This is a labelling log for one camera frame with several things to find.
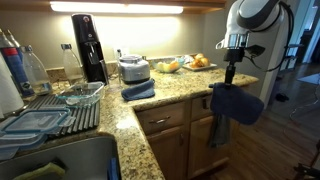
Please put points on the green sponge cloth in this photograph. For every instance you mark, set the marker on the green sponge cloth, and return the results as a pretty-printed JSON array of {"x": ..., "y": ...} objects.
[{"x": 43, "y": 172}]

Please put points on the blue floor rug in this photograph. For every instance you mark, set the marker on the blue floor rug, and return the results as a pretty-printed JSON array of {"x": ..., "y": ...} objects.
[{"x": 311, "y": 79}]

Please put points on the stainless steel sink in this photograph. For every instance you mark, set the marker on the stainless steel sink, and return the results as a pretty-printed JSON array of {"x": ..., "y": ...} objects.
[{"x": 80, "y": 156}]

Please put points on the white wall outlet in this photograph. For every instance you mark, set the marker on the white wall outlet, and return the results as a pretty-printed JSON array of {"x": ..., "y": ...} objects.
[{"x": 122, "y": 52}]

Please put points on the wide wooden cabinet door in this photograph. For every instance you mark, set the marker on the wide wooden cabinet door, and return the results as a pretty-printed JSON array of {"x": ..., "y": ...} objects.
[{"x": 200, "y": 146}]

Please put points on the black shoe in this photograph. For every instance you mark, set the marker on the black shoe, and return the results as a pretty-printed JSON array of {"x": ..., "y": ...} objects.
[{"x": 282, "y": 97}]

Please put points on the large clear plastic bottle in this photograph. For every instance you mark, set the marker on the large clear plastic bottle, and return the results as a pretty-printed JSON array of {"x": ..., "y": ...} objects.
[{"x": 35, "y": 71}]

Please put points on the blue-capped water bottle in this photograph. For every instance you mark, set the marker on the blue-capped water bottle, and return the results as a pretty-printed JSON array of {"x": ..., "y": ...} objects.
[{"x": 16, "y": 71}]

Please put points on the glass fruit bowl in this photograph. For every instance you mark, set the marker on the glass fruit bowl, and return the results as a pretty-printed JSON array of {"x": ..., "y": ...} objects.
[{"x": 166, "y": 69}]

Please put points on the folded blue microfibre cloth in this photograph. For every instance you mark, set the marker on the folded blue microfibre cloth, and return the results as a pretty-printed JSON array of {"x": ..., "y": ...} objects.
[{"x": 139, "y": 90}]

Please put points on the narrow wooden cabinet door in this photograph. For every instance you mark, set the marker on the narrow wooden cabinet door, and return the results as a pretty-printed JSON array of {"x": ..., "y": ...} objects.
[{"x": 166, "y": 153}]

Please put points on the black soda maker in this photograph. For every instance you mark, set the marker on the black soda maker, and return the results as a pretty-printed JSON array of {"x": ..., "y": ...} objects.
[{"x": 88, "y": 46}]

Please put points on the slim clear plastic bottle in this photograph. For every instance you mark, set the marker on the slim clear plastic bottle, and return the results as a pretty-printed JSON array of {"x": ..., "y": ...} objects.
[{"x": 71, "y": 65}]

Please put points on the black tripod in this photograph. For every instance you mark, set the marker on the black tripod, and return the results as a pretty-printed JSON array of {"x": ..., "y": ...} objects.
[{"x": 308, "y": 170}]

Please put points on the pale green fruit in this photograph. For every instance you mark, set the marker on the pale green fruit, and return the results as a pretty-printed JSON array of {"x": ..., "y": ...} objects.
[{"x": 161, "y": 67}]

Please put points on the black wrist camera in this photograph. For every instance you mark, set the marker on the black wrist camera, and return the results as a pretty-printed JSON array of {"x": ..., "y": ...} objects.
[{"x": 256, "y": 50}]

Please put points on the blue rimmed container lid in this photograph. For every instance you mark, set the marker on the blue rimmed container lid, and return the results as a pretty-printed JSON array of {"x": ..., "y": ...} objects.
[
  {"x": 36, "y": 120},
  {"x": 18, "y": 143}
]

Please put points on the grey ribbed drying mat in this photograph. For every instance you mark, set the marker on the grey ribbed drying mat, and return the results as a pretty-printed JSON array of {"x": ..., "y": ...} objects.
[{"x": 86, "y": 118}]

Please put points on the silver food processor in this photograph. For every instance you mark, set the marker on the silver food processor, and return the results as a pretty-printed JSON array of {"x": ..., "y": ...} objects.
[{"x": 134, "y": 70}]

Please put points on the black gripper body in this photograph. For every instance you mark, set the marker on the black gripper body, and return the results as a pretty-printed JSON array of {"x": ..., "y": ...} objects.
[{"x": 231, "y": 56}]

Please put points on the glass baking dish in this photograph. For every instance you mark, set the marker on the glass baking dish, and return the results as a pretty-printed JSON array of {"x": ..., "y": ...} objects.
[{"x": 81, "y": 95}]

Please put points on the orange fruit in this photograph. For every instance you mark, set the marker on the orange fruit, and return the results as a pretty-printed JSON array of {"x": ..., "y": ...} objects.
[{"x": 174, "y": 65}]

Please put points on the yellow onion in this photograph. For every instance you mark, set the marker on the yellow onion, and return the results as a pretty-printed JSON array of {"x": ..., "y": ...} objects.
[
  {"x": 199, "y": 56},
  {"x": 204, "y": 62}
]

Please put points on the white rectangular plate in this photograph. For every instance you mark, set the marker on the white rectangular plate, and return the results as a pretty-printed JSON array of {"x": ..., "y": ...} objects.
[{"x": 203, "y": 67}]

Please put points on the dark blue terry cloth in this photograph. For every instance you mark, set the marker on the dark blue terry cloth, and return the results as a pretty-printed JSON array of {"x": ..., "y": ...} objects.
[{"x": 236, "y": 103}]

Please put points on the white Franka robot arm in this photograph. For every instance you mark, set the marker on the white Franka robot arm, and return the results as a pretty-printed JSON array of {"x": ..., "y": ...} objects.
[{"x": 256, "y": 13}]

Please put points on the under cabinet light strip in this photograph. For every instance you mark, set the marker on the under cabinet light strip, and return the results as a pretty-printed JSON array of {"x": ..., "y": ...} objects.
[{"x": 116, "y": 8}]

